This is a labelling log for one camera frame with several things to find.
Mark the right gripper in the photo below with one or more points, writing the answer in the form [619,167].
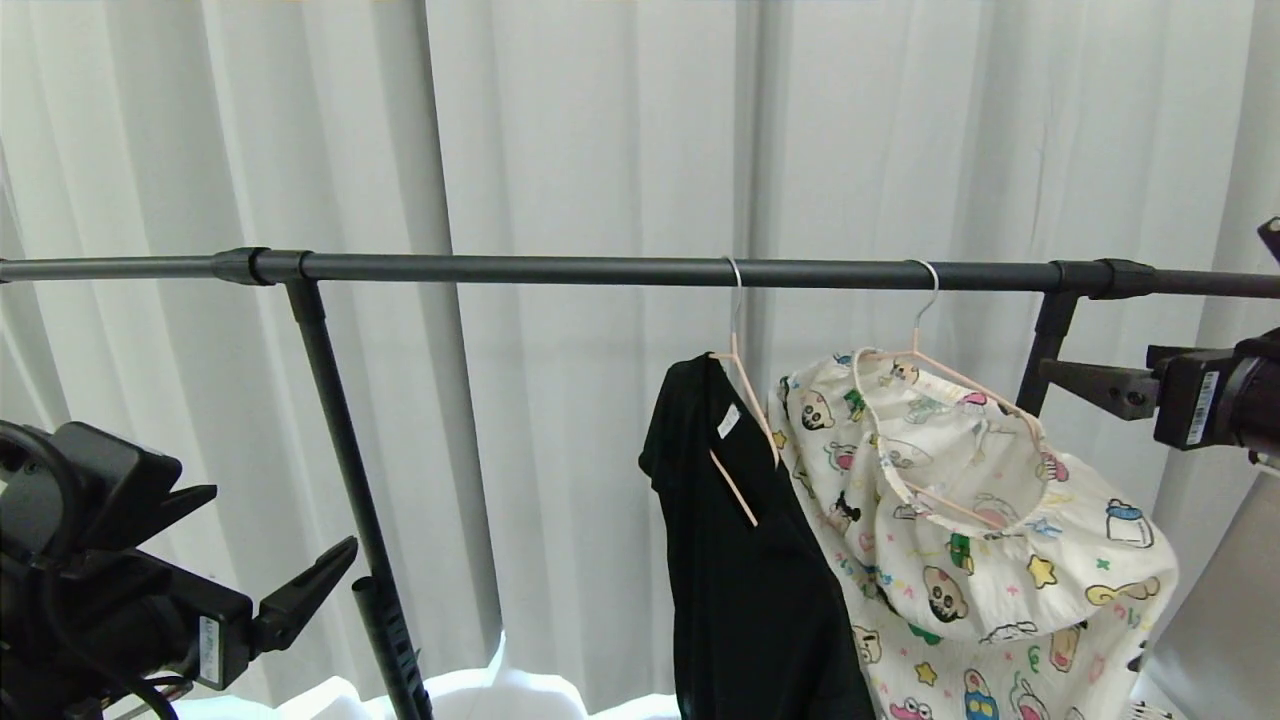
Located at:
[1220,400]

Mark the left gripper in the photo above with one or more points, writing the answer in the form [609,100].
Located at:
[150,610]

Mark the pink clothes hanger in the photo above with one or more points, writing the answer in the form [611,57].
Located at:
[930,310]
[745,400]

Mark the cream printed garment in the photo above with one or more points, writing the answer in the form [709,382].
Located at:
[1000,580]

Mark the black T-shirt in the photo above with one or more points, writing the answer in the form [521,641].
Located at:
[750,600]

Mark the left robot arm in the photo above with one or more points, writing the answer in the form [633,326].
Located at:
[40,690]

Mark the white laundry basket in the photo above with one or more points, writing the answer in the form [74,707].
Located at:
[1150,711]

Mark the black clothes rack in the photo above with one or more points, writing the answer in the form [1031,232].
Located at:
[600,270]

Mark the white curtain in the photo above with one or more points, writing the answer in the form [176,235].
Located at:
[580,130]

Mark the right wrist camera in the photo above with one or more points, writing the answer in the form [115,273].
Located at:
[1272,240]

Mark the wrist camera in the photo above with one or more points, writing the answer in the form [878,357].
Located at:
[1272,240]
[110,480]

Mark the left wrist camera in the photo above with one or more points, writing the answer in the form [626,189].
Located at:
[110,480]

